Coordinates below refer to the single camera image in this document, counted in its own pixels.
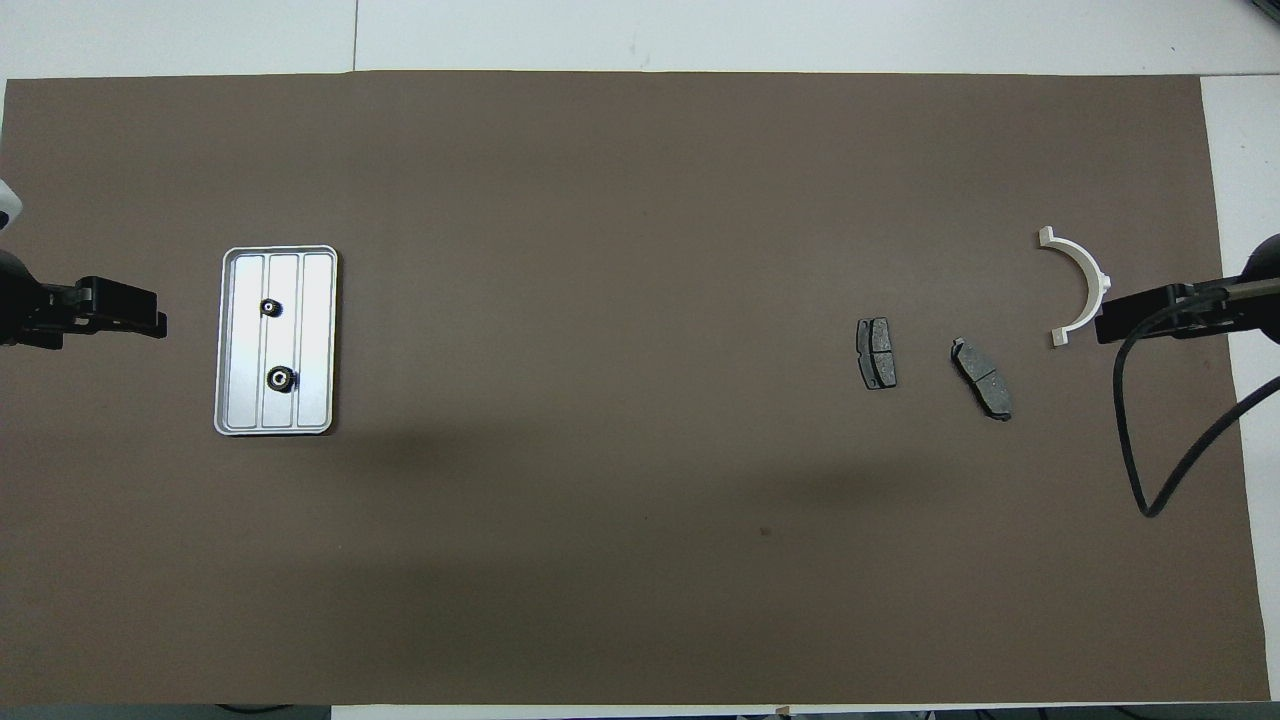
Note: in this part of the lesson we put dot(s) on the brown table mat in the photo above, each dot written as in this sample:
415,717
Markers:
650,200

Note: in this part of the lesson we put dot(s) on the dark curved brake pad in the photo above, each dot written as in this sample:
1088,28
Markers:
983,380

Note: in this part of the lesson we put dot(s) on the small black bearing gear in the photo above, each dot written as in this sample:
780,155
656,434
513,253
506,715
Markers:
270,308

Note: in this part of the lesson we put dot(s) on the large black bearing gear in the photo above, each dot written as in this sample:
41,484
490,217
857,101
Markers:
281,378

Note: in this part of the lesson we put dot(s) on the dark rectangular brake pad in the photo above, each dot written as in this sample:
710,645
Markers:
877,354

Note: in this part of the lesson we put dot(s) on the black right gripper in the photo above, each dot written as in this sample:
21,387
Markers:
1265,290

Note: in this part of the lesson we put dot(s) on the silver metal tray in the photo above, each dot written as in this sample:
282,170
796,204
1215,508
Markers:
312,350

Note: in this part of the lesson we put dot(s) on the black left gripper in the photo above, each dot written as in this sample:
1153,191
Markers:
15,300

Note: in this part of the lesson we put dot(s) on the white curved plastic bracket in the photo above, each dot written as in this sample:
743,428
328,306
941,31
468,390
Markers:
1088,270

